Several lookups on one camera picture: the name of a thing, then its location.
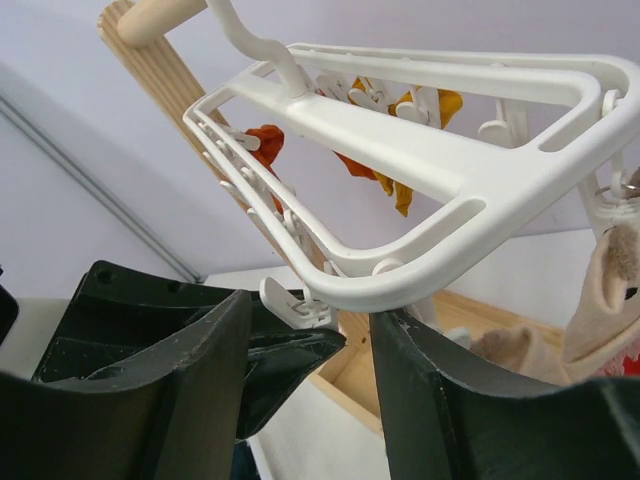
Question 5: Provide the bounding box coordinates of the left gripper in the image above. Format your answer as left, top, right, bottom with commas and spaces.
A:
0, 259, 346, 384

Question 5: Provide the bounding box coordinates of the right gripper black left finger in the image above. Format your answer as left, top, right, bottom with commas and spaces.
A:
1, 291, 251, 479

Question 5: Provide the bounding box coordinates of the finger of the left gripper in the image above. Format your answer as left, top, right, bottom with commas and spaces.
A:
235, 344, 344, 440

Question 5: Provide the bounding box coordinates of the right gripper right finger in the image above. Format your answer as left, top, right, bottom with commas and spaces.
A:
370, 310, 639, 479

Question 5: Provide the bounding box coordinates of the red and beige sock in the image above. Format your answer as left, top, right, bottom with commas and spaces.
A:
469, 167, 640, 386

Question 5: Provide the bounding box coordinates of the white plastic clip hanger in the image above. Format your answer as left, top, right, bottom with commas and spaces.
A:
183, 1, 639, 313

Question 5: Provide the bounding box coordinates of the orange sock near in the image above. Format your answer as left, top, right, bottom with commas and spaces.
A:
336, 152, 377, 181

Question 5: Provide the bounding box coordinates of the orange sock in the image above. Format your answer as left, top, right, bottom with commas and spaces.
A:
336, 152, 377, 181
243, 123, 286, 214

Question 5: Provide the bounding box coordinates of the orange sock far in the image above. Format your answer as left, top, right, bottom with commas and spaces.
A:
243, 123, 286, 214

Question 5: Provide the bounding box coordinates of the yellow sock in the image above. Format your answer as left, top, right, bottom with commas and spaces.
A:
347, 76, 463, 216

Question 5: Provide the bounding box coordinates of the wooden drying rack frame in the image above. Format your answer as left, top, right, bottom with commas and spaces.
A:
98, 1, 561, 435

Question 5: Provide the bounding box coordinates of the aluminium corner frame post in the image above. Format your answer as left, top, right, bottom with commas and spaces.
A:
1, 94, 205, 283

